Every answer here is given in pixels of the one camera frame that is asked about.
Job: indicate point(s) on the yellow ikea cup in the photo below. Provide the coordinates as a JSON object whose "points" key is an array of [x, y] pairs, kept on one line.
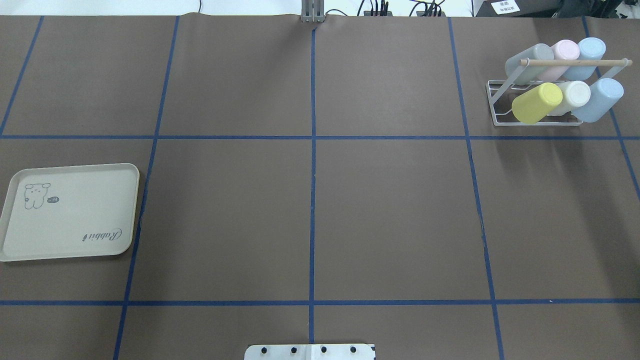
{"points": [[532, 106]]}

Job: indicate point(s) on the light blue ikea cup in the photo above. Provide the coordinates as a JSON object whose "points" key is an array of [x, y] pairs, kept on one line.
{"points": [[604, 94], [591, 48]]}

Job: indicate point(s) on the black usb hub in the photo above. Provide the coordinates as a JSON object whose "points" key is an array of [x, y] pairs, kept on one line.
{"points": [[431, 9], [378, 8]]}

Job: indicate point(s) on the black box with label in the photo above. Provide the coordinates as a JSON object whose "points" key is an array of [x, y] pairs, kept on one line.
{"points": [[515, 8]]}

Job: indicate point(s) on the white ikea cup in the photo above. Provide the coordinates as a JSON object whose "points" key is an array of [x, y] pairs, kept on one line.
{"points": [[575, 94]]}

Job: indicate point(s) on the cream serving tray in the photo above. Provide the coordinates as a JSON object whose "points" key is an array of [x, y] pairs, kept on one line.
{"points": [[69, 212]]}

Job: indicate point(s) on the white wire cup rack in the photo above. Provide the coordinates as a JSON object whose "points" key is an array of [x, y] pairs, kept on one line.
{"points": [[522, 72]]}

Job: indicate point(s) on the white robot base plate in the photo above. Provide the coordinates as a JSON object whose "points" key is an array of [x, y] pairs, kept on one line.
{"points": [[331, 351]]}

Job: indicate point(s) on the aluminium frame post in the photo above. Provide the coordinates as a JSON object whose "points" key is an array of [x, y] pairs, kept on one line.
{"points": [[313, 11]]}

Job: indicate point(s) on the pink ikea cup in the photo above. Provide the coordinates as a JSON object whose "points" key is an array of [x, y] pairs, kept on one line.
{"points": [[565, 49]]}

